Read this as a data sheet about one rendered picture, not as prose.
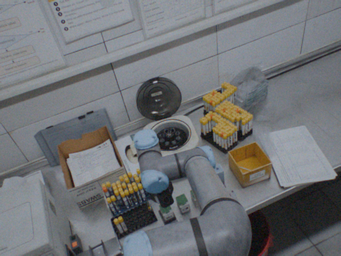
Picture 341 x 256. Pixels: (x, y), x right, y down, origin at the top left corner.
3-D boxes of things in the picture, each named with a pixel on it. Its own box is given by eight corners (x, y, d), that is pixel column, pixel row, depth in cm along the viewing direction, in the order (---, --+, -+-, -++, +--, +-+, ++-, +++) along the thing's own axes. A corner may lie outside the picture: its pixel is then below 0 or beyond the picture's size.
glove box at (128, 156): (132, 186, 146) (127, 173, 139) (117, 151, 163) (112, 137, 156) (158, 175, 148) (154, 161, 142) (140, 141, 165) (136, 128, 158)
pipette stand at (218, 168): (204, 195, 137) (202, 182, 130) (198, 183, 142) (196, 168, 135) (226, 188, 139) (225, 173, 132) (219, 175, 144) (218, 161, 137)
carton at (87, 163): (78, 211, 141) (65, 191, 131) (67, 164, 161) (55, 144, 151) (132, 187, 146) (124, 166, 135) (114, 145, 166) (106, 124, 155)
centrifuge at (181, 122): (156, 185, 145) (151, 168, 136) (143, 139, 166) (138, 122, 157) (208, 170, 146) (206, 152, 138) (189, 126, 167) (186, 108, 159)
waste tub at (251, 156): (242, 189, 137) (242, 174, 130) (228, 165, 146) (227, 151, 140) (271, 178, 139) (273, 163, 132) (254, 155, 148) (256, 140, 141)
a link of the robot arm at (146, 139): (133, 149, 96) (130, 130, 102) (141, 172, 104) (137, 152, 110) (159, 142, 96) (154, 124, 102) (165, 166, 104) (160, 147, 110)
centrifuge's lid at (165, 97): (131, 86, 144) (129, 77, 151) (143, 130, 159) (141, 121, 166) (177, 73, 146) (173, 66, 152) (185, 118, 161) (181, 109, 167)
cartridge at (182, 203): (181, 215, 133) (179, 206, 128) (177, 205, 136) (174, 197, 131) (191, 211, 133) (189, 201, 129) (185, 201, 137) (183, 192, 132)
